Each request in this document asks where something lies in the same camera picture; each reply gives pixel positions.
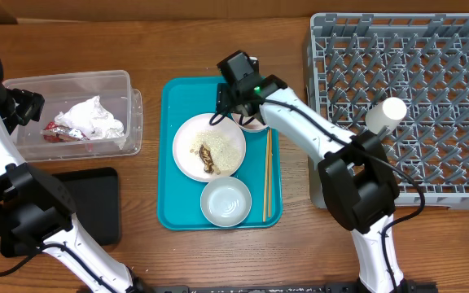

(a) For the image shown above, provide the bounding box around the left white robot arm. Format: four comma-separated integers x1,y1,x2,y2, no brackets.
0,63,150,292

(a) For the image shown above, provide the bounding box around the clear plastic waste bin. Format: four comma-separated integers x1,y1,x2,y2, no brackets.
3,70,143,162

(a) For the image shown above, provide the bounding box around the grey shallow bowl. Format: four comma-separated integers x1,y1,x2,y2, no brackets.
200,177,252,228

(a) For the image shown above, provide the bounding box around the white napkin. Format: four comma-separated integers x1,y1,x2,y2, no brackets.
54,95,125,149

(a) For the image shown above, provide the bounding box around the teal plastic serving tray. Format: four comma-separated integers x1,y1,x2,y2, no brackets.
157,77,283,231

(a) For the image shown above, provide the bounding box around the red foil snack wrapper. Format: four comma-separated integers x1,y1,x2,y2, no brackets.
41,121,88,142

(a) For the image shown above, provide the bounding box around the wooden chopstick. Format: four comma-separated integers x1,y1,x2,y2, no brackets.
266,129,272,218
262,130,269,222

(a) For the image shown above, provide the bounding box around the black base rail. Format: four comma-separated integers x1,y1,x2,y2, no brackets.
153,280,439,293

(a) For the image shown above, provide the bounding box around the black plastic tray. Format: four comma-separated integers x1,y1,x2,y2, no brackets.
0,165,121,257

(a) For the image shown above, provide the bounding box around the large white dinner plate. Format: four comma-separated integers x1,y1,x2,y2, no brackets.
173,113,246,182

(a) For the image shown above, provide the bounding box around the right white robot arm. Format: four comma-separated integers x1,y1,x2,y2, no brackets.
210,50,404,292

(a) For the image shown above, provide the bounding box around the grey dishwasher rack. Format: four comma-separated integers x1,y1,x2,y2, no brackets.
304,13,469,210

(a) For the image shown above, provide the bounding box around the left wooden chopstick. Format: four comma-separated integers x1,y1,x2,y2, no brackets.
262,130,269,222

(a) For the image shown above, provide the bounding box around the brown food scrap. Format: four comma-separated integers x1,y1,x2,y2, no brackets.
199,143,221,175

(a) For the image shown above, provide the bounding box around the white paper cup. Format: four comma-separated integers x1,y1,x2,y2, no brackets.
365,97,407,134

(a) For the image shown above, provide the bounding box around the right wooden chopstick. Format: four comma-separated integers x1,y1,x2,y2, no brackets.
266,129,272,218

